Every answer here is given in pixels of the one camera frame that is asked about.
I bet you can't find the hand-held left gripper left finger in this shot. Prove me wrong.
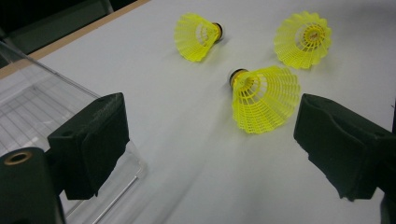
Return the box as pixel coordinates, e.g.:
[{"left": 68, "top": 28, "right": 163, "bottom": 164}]
[{"left": 47, "top": 91, "right": 131, "bottom": 201}]

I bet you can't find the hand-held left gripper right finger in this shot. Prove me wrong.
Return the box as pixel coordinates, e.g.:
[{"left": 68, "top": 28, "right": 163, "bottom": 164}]
[{"left": 292, "top": 92, "right": 396, "bottom": 203}]

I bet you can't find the yellow plastic shuttlecock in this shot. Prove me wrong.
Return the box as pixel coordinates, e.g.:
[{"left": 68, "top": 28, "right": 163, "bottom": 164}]
[
  {"left": 228, "top": 64, "right": 302, "bottom": 135},
  {"left": 173, "top": 12, "right": 224, "bottom": 63},
  {"left": 273, "top": 10, "right": 332, "bottom": 70}
]

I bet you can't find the clear plastic storage bin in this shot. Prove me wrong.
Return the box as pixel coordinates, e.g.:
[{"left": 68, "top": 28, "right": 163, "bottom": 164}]
[{"left": 0, "top": 40, "right": 149, "bottom": 224}]

